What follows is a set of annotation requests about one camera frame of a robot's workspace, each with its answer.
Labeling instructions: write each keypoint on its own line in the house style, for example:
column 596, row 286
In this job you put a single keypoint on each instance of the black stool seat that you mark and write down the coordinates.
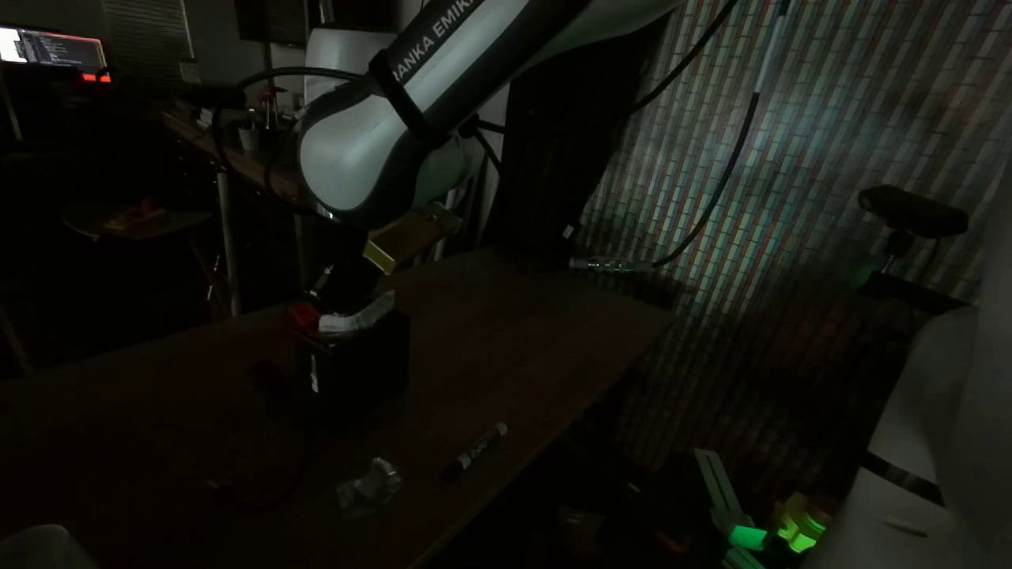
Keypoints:
column 913, row 209

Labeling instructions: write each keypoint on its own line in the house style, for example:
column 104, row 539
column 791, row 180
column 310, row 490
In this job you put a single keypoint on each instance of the crumpled clear plastic wrapper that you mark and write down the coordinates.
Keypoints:
column 370, row 486

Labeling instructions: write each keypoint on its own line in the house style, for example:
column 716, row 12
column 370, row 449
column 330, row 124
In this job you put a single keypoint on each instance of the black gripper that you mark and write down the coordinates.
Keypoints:
column 353, row 280

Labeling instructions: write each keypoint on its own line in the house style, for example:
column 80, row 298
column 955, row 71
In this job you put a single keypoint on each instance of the black mesh box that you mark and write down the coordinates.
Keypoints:
column 359, row 364

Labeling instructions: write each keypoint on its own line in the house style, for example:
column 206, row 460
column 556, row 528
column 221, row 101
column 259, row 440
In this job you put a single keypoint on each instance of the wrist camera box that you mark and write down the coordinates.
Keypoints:
column 407, row 241

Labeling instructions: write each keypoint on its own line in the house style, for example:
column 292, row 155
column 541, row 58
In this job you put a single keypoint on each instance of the green glowing device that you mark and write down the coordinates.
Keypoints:
column 784, row 531

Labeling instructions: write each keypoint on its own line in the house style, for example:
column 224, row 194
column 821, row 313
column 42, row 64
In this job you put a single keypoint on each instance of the lit monitor screen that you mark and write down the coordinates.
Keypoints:
column 50, row 47

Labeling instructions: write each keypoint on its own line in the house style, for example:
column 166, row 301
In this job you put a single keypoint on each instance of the red stapler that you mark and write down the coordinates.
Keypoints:
column 305, row 318

